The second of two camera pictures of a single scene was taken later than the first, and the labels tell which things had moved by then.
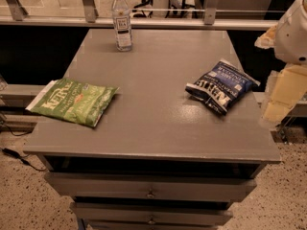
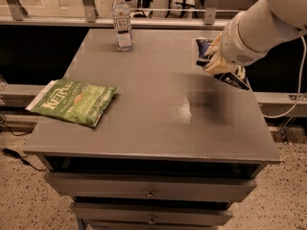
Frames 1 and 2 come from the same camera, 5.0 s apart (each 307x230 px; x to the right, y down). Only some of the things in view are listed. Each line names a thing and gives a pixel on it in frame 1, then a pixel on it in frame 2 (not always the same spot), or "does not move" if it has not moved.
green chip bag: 74,101 does not move
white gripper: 293,37 to 232,47
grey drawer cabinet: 159,158 does not move
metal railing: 13,13 does not move
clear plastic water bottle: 122,23 does not move
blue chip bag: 222,86 to 228,78
